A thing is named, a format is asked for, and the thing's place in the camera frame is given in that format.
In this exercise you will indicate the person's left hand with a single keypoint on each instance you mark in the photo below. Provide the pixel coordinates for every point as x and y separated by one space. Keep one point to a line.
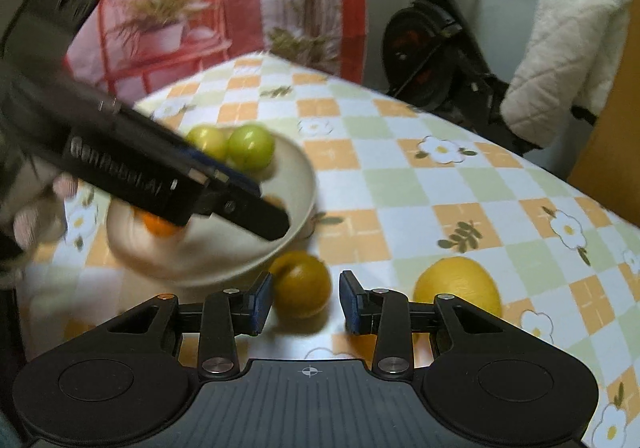
30 224

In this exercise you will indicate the white quilted blanket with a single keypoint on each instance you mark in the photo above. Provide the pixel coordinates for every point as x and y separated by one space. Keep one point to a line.
565 53

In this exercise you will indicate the checkered flower tablecloth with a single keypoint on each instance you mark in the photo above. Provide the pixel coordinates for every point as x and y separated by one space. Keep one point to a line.
400 188

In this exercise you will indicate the printed wall backdrop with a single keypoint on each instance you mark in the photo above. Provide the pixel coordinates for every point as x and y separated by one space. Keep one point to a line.
225 3

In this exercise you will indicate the small orange-red fruit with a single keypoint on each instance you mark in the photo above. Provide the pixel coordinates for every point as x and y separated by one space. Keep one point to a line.
160 226

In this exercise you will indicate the wooden board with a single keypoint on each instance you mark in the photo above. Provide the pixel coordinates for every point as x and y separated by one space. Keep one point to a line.
615 163

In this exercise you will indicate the large yellow lemon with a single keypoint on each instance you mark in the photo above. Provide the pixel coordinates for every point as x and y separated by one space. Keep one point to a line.
457 285

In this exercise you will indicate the yellow-green round fruit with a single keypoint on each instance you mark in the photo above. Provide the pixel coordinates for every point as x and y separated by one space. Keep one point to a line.
205 139

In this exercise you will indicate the cream bowl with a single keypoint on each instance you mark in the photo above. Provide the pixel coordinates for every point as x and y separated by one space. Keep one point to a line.
225 253

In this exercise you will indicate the black exercise bike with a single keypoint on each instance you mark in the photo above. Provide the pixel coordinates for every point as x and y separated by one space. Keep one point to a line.
425 58

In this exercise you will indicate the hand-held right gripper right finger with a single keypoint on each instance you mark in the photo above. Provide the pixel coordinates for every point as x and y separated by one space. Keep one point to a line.
348 304

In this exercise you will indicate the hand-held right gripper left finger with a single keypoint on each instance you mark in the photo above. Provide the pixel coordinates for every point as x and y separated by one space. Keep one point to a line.
262 304

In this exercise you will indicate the dark orange tangerine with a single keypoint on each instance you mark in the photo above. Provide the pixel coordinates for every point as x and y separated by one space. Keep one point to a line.
300 285

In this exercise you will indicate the green round fruit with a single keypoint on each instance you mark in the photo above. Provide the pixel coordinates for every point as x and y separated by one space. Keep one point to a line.
250 147

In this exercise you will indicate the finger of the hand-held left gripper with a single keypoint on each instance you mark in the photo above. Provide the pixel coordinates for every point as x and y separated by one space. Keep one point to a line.
235 180
255 218

